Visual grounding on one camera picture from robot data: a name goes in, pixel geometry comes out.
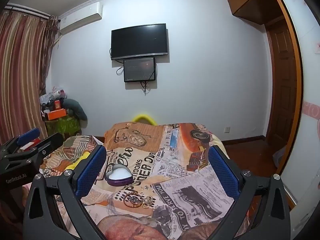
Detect white air conditioner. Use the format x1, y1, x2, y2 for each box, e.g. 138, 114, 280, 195
59, 1, 103, 36

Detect purple heart-shaped tin box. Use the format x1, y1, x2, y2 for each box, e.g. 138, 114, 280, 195
105, 164, 133, 187

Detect red striped curtain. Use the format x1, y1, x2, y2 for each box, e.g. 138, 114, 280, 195
0, 10, 59, 145

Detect green patterned box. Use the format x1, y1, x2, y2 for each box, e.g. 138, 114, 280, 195
45, 115, 82, 140

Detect red box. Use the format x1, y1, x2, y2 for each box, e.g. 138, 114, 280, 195
19, 138, 42, 153

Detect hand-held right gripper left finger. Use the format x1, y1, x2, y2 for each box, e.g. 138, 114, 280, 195
24, 145, 107, 240

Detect orange box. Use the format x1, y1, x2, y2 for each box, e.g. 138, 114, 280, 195
47, 109, 67, 120

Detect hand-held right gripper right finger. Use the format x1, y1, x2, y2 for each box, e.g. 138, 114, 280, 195
208, 145, 292, 240

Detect black wall television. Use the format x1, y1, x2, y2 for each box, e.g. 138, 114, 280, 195
111, 23, 168, 60

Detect pile of assorted clutter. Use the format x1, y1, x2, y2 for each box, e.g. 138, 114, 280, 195
39, 86, 68, 113

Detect white wardrobe sliding door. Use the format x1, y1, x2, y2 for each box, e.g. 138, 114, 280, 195
275, 0, 320, 230

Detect yellow toy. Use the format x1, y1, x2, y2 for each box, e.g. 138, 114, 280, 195
67, 151, 90, 172

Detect brown wooden door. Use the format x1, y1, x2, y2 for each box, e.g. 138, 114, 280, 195
265, 17, 299, 153

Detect grey cloth bundle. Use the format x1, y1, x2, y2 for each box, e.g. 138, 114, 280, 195
62, 98, 88, 120

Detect wooden overhead cabinet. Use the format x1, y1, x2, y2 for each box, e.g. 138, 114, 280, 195
225, 0, 285, 25

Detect dark curtain rod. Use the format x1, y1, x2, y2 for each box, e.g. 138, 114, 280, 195
5, 3, 60, 22

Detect gold bracelets and rings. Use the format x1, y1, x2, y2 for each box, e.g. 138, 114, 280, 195
122, 192, 143, 208

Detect cluster of finger rings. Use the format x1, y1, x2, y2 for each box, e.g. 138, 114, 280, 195
140, 192, 157, 209

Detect small black wall monitor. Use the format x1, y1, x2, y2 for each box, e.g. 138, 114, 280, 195
123, 57, 157, 83

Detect yellow plastic ring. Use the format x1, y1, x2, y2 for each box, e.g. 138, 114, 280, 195
132, 114, 157, 125

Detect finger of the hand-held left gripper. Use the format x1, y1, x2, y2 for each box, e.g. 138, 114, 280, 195
0, 127, 41, 155
4, 132, 64, 165

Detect newspaper print blanket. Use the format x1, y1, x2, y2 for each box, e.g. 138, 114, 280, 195
41, 122, 250, 240

